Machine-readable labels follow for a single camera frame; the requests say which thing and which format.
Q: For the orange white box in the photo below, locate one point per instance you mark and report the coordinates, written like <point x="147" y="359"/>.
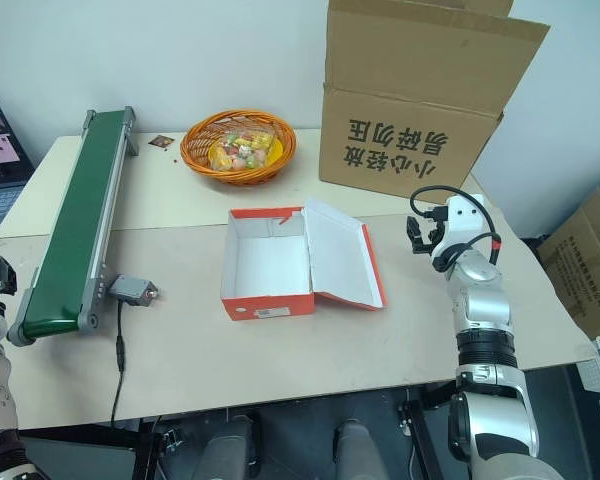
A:
<point x="280" y="260"/>

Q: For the clear bag of colourful candies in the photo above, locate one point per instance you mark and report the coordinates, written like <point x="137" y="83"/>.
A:
<point x="242" y="147"/>

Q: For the black table frame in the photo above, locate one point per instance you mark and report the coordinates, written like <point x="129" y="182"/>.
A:
<point x="420" y="425"/>

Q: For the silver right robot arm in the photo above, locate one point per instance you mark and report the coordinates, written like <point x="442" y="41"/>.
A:
<point x="485" y="320"/>

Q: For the orange woven basket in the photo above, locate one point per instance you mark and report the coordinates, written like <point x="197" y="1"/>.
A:
<point x="200" y="150"/>

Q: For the green conveyor belt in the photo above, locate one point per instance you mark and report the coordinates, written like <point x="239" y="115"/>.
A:
<point x="70" y="235"/>

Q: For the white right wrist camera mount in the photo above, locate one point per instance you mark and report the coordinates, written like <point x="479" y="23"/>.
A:
<point x="462" y="215"/>

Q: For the grey metal sensor box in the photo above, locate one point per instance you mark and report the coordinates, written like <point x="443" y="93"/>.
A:
<point x="130" y="288"/>

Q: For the small brown snack wrapper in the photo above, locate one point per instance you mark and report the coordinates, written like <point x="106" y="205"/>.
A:
<point x="160" y="141"/>

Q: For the large printed cardboard box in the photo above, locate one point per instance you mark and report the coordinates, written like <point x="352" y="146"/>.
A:
<point x="405" y="125"/>

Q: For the brown cardboard box with print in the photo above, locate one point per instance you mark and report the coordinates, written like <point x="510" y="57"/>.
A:
<point x="587" y="260"/>

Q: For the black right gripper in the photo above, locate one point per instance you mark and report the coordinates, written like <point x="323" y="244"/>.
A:
<point x="436" y="231"/>

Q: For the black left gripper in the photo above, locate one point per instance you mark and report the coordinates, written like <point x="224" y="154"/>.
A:
<point x="4" y="274"/>

